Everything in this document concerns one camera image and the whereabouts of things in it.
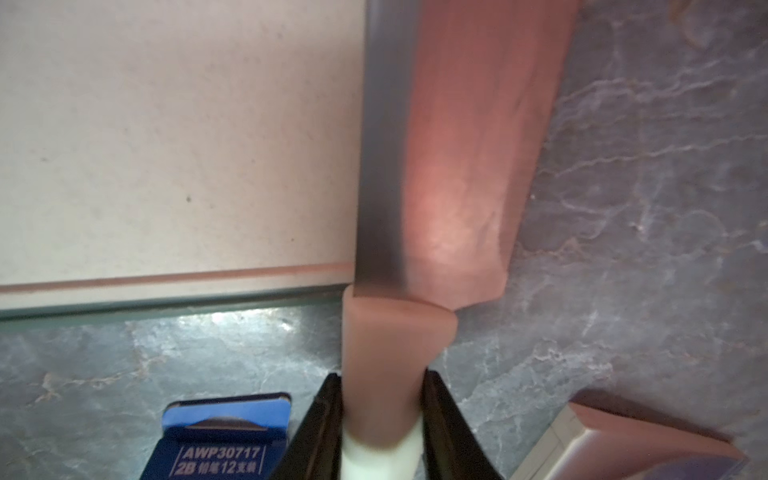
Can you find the beige green-rimmed cutting board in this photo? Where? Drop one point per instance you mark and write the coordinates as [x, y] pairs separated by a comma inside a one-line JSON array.
[[155, 150]]

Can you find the red blue pencil box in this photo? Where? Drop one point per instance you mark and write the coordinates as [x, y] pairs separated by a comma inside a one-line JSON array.
[[241, 437]]

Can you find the knife with cream handle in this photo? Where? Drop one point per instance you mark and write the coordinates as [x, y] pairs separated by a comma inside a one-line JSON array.
[[457, 99]]

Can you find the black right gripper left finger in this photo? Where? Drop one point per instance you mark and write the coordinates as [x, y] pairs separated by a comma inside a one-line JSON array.
[[314, 453]]

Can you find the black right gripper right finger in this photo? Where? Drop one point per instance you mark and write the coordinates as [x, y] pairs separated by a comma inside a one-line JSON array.
[[451, 450]]

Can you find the dark blue notebook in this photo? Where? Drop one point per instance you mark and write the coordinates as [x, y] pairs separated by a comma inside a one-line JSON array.
[[587, 443]]

